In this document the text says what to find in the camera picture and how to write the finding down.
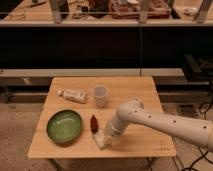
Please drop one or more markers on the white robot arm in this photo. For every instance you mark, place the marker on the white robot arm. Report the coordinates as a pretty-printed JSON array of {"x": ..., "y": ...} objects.
[{"x": 195, "y": 131}]

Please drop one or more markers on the red-brown oblong object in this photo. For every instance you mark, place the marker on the red-brown oblong object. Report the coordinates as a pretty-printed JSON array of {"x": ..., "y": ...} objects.
[{"x": 93, "y": 124}]

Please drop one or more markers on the red tray on shelf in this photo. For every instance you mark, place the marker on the red tray on shelf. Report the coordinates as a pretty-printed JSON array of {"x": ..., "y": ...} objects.
[{"x": 130, "y": 9}]

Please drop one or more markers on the white tube bottle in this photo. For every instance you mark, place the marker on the white tube bottle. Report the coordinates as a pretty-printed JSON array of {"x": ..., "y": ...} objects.
[{"x": 73, "y": 95}]

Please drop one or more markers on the long wooden workbench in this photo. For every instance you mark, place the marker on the long wooden workbench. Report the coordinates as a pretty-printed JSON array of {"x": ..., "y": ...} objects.
[{"x": 39, "y": 38}]

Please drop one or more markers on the white sponge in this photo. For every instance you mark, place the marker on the white sponge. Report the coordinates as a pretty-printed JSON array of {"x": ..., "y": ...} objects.
[{"x": 102, "y": 139}]

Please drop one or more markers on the wooden folding table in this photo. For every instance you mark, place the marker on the wooden folding table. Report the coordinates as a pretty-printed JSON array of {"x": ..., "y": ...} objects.
[{"x": 138, "y": 141}]

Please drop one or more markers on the clear plastic cup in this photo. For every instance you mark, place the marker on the clear plastic cup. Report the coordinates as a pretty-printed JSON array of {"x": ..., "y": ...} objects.
[{"x": 100, "y": 95}]

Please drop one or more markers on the green ceramic bowl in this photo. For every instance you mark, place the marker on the green ceramic bowl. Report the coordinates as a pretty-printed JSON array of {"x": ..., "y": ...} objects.
[{"x": 64, "y": 126}]

